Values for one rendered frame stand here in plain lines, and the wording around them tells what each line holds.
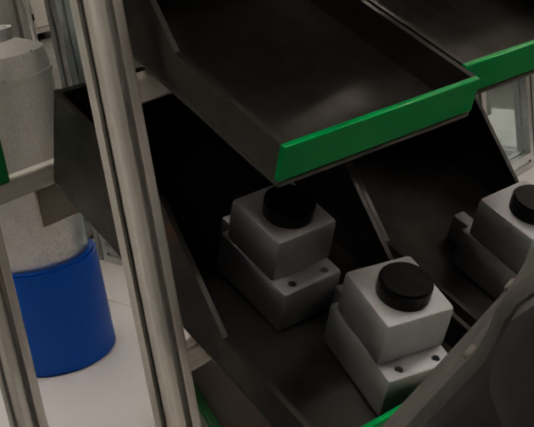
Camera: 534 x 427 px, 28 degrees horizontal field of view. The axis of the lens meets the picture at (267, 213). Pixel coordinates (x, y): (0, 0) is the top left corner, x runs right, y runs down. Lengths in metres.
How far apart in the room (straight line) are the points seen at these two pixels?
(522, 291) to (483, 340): 0.01
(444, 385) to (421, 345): 0.41
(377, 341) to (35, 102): 0.87
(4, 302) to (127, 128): 0.22
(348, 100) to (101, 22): 0.13
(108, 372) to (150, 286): 0.88
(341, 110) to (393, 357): 0.14
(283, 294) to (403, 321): 0.08
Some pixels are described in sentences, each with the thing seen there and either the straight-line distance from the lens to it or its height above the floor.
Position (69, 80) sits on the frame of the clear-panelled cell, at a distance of 1.75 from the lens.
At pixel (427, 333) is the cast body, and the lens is 0.58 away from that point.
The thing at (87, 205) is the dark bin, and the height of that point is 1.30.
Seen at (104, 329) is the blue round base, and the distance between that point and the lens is 1.49.
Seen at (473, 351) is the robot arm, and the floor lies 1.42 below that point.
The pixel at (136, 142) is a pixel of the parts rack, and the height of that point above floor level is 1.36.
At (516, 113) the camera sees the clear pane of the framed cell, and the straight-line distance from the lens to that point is 1.98.
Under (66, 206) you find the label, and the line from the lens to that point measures 0.77.
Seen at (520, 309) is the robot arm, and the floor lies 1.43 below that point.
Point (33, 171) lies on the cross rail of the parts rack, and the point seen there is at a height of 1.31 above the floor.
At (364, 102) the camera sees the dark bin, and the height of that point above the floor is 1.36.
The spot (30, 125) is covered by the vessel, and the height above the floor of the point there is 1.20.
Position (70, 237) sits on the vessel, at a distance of 1.43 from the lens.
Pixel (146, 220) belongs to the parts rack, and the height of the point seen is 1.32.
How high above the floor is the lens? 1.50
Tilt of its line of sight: 19 degrees down
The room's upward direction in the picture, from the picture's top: 9 degrees counter-clockwise
